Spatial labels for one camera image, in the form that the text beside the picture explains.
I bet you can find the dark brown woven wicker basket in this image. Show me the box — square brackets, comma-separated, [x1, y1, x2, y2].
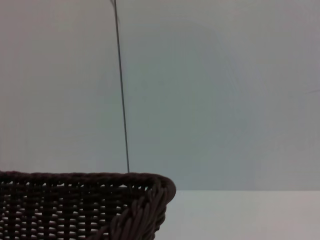
[0, 170, 177, 240]

